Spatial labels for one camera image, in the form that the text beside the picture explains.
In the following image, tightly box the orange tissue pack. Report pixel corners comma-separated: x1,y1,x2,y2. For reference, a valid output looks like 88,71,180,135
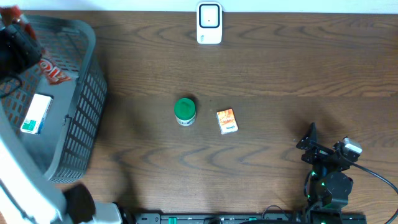
216,108,239,134

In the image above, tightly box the green lid jar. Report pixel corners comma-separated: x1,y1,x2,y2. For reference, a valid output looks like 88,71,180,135
174,98,197,126

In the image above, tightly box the white barcode scanner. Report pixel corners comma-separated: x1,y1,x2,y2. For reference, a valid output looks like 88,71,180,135
197,1,223,45

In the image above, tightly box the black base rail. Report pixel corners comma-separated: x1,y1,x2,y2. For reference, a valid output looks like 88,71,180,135
133,212,368,224

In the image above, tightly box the red snack bar wrapper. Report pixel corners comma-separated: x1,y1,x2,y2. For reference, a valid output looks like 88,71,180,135
1,5,71,85

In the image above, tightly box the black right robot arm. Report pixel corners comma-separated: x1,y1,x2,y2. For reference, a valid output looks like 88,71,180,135
294,123,359,223

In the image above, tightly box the white green medicine box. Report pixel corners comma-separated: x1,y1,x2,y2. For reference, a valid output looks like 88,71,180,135
20,93,53,134

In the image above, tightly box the grey plastic basket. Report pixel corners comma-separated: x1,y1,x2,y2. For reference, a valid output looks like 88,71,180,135
1,16,107,184

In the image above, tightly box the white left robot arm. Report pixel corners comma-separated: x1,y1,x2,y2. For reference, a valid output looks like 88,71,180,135
1,17,123,223

